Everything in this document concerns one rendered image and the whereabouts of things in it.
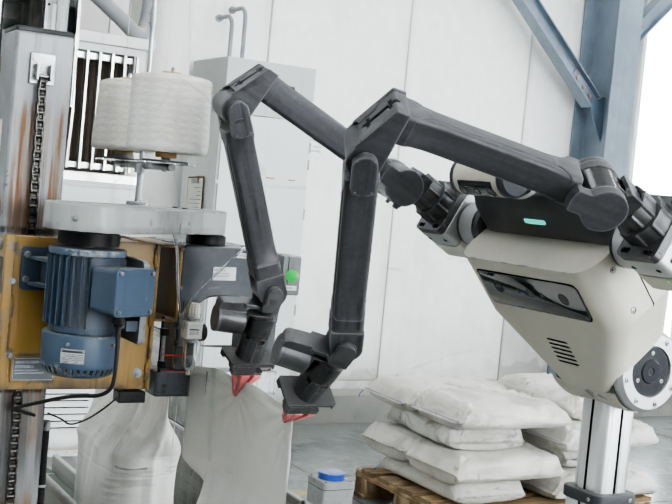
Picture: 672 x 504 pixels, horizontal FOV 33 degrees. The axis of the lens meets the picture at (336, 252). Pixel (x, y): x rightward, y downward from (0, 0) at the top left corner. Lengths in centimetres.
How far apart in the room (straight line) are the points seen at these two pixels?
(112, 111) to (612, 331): 115
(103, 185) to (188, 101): 303
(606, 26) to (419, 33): 149
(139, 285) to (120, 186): 313
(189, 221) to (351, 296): 62
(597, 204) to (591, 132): 653
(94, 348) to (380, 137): 79
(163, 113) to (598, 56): 636
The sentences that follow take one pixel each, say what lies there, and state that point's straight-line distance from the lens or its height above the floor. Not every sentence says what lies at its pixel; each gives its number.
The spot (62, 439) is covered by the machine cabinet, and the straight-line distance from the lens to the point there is 539.
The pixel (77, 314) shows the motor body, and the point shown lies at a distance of 222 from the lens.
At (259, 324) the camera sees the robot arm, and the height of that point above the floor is 120.
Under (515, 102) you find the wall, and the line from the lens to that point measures 804.
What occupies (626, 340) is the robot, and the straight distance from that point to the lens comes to 211.
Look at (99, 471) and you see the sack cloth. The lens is 289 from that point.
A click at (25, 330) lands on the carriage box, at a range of 240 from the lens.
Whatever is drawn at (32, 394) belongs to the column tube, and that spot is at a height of 100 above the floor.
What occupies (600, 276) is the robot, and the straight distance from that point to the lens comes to 202.
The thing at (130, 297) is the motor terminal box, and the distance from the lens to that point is 217.
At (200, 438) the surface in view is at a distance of 257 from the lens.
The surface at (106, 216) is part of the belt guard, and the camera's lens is 219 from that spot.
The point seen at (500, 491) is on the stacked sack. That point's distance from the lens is 535.
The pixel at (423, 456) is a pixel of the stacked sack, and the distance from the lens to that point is 526.
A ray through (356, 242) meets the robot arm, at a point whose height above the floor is 141.
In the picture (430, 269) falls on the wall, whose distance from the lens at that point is 768.
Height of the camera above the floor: 148
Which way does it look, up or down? 3 degrees down
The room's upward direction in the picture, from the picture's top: 5 degrees clockwise
